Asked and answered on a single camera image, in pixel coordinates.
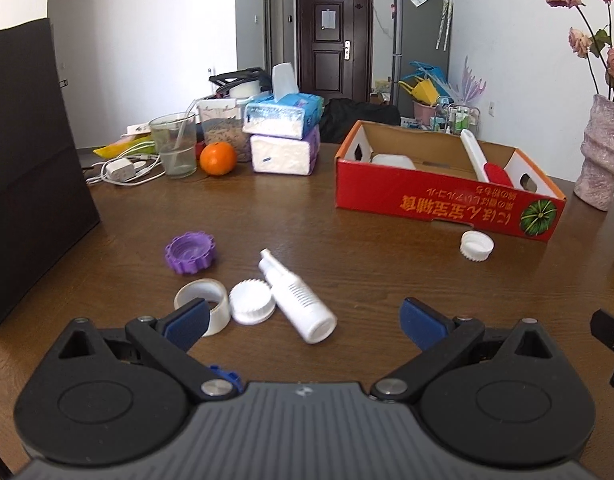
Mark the purple tissue pack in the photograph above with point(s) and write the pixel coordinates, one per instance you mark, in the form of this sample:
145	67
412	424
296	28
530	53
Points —
284	155

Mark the orange fruit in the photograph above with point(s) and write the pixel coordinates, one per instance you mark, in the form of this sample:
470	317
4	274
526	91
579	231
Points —
218	159

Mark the large white ribbed cap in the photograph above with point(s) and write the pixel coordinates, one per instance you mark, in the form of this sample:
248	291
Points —
251	302

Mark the white spray bottle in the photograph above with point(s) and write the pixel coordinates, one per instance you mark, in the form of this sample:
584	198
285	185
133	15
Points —
302	307

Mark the clear drinking glass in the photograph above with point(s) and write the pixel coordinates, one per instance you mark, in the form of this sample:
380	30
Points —
179	160

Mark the white charger plug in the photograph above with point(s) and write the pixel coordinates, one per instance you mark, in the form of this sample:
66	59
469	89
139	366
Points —
119	170

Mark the yellow snack packet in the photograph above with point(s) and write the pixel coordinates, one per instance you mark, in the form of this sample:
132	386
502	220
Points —
122	147

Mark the folded pale umbrella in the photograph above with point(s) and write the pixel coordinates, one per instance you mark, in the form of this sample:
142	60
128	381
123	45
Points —
446	15

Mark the small blue plastic piece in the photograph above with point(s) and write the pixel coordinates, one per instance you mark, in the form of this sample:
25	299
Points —
229	376

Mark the white plastic container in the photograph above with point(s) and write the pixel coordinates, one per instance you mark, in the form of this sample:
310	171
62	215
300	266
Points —
393	161

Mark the red cardboard box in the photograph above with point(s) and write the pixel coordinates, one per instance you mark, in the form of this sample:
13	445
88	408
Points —
417	192

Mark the yellow plastic dustpan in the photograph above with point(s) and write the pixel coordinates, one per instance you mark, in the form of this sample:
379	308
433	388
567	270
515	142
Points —
424	91

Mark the pink ribbed vase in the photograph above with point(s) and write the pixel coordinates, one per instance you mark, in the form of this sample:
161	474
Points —
602	160

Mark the pink plastic bucket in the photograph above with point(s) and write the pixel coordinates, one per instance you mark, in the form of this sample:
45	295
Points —
427	112

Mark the purple ridged bottle cap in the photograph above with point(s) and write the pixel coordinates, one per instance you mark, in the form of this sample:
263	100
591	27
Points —
191	252

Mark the black duffel bag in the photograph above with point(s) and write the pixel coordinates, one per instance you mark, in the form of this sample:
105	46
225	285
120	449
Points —
359	117

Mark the dark brown door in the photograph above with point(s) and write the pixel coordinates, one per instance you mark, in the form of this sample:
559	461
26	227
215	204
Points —
332	60

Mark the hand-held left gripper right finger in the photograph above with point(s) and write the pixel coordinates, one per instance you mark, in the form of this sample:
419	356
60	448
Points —
422	327

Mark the black and white appliance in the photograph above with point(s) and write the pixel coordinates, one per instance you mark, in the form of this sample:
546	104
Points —
239	82

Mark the black panel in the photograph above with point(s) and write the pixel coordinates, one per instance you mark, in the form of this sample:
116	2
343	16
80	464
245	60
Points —
32	170

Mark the small white ribbed cap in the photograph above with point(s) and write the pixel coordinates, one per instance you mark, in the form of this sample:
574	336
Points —
477	246

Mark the white paper notice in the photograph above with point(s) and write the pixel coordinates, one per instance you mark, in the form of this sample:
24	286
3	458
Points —
328	19

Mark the small red fruit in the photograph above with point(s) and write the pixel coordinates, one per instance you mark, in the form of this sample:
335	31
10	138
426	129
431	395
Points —
200	149

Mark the clear tape roll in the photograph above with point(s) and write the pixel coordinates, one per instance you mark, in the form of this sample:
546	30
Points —
219	317

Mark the clear jar of nuts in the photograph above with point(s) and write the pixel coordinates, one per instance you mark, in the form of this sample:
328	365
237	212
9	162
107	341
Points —
224	132

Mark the clear drinking straw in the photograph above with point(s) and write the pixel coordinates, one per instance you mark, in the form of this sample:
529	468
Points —
179	137

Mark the blue tissue pack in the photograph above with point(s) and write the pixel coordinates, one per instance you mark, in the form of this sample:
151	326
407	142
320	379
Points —
282	117

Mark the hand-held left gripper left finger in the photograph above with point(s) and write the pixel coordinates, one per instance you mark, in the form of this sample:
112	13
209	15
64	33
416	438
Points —
189	322

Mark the grey refrigerator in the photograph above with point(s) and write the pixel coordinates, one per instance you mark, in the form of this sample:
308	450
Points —
419	50

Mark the white and red spatula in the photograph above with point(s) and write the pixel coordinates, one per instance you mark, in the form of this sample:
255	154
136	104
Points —
479	157

